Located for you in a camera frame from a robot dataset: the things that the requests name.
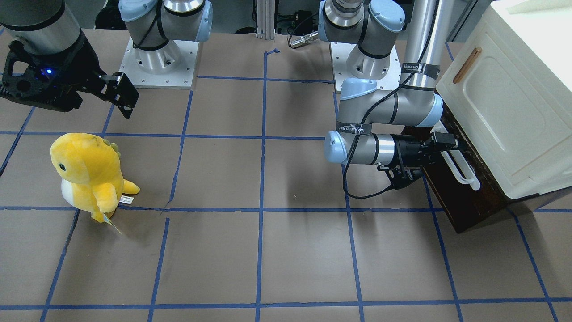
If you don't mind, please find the yellow plush dinosaur toy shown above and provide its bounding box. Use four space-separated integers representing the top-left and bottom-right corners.
50 133 140 227

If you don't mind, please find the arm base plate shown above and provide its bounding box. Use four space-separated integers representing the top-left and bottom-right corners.
330 42 401 92
120 39 201 89

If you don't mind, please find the black cable bundle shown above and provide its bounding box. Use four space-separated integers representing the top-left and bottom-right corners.
275 9 320 49

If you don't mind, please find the wooden stick handle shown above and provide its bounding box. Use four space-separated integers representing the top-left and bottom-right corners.
452 47 483 84

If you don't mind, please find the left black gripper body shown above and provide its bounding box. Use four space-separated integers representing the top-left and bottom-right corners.
378 135 437 191

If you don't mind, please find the dark wooden drawer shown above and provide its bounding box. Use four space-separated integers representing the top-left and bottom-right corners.
423 106 517 233

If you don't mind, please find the aluminium frame post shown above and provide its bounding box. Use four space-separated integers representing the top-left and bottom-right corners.
256 0 276 42

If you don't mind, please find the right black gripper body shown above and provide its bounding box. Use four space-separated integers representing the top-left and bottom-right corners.
0 31 105 112

